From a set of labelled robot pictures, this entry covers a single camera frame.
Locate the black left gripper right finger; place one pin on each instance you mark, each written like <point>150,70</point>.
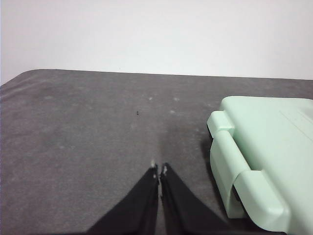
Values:
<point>185,213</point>

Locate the mint green breakfast maker base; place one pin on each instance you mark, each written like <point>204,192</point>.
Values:
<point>220,161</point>

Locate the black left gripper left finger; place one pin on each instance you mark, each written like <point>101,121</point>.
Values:
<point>137,210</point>

